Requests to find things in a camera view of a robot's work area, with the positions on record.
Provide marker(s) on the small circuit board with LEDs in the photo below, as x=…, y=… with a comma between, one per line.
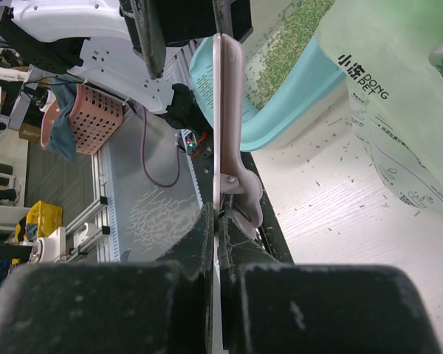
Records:
x=192, y=143

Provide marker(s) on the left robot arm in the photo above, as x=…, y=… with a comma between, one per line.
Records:
x=121, y=46

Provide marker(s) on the teal plastic litter box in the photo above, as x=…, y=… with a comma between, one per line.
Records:
x=314, y=85

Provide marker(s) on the white plastic bag clip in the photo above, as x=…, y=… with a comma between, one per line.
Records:
x=228, y=100

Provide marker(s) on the yellow plastic crate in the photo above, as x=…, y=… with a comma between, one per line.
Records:
x=41, y=221

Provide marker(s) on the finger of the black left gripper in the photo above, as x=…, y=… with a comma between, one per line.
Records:
x=234, y=18
x=145, y=30

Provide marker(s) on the pink perforated storage basket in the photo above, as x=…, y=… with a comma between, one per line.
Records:
x=79, y=120

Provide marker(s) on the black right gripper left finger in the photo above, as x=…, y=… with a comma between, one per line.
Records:
x=163, y=306

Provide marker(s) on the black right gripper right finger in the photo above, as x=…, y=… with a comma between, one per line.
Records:
x=273, y=307

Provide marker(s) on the green cat litter bag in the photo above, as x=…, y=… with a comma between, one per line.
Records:
x=392, y=55

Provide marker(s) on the green litter pellets pile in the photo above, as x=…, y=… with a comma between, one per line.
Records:
x=280, y=47

